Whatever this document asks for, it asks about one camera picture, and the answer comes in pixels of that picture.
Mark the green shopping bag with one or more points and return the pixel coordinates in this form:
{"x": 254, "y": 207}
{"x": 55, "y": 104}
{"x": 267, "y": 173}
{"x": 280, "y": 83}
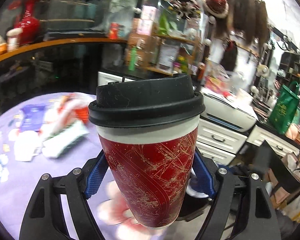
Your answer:
{"x": 285, "y": 108}

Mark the white face mask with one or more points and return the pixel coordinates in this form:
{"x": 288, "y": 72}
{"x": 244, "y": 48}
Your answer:
{"x": 27, "y": 145}

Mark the red vase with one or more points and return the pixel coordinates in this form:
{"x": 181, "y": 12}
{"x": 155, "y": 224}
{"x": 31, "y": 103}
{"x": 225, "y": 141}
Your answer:
{"x": 29, "y": 24}

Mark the white printer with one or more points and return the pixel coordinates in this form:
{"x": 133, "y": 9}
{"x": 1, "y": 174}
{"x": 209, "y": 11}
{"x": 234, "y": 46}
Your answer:
{"x": 236, "y": 116}

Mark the purple wet wipes pack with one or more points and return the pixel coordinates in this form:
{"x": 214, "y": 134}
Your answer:
{"x": 32, "y": 117}

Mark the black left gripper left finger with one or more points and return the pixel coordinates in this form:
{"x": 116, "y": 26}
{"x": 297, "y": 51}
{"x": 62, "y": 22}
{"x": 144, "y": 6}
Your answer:
{"x": 44, "y": 216}

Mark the red paper coffee cup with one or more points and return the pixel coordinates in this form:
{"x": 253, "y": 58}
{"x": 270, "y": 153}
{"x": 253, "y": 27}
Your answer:
{"x": 152, "y": 177}

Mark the lavender floral tablecloth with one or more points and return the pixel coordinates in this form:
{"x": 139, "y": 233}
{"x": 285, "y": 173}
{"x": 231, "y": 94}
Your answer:
{"x": 20, "y": 179}

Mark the white drawer cabinet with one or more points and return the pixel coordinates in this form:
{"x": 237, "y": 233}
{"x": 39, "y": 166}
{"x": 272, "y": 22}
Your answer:
{"x": 215, "y": 139}

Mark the green water bottle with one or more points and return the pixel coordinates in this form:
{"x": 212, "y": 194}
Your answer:
{"x": 133, "y": 56}

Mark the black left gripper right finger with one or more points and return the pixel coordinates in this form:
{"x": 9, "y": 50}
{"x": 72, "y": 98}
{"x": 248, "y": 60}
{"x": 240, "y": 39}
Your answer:
{"x": 255, "y": 216}

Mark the red santa hat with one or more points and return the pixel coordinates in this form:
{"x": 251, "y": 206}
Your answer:
{"x": 217, "y": 8}

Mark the white orange drink bottle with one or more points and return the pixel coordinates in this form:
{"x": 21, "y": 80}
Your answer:
{"x": 61, "y": 142}

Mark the wooden shelf rack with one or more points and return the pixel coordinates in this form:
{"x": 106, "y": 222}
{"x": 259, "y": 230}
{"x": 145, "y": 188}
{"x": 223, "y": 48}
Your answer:
{"x": 168, "y": 34}

